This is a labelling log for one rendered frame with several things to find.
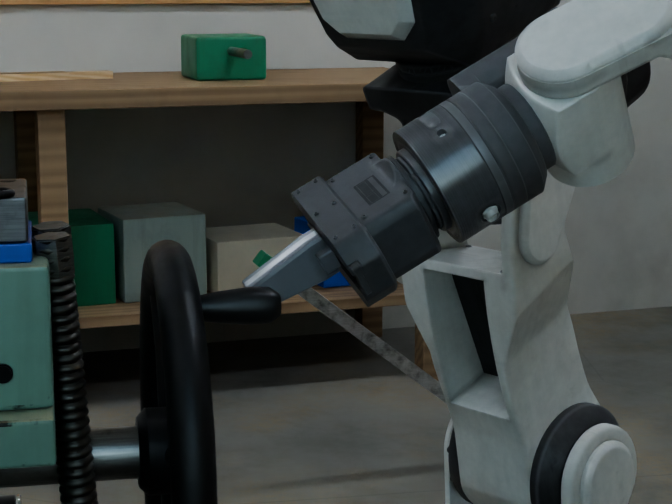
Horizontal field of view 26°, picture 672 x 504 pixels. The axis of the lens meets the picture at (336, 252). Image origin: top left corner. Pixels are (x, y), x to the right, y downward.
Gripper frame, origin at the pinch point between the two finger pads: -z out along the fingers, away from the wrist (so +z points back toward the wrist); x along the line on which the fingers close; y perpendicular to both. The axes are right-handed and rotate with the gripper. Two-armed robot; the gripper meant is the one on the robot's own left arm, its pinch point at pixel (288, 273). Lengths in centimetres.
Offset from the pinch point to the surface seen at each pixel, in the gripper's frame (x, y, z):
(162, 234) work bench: 274, -134, -12
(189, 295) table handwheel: -4.3, 5.0, -6.3
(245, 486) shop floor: 180, -151, -25
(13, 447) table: -8.2, 4.7, -19.8
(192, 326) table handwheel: -6.7, 4.5, -7.1
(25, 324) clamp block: -4.7, 9.5, -15.5
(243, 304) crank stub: -3.0, 1.6, -3.7
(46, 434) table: -8.3, 4.3, -17.8
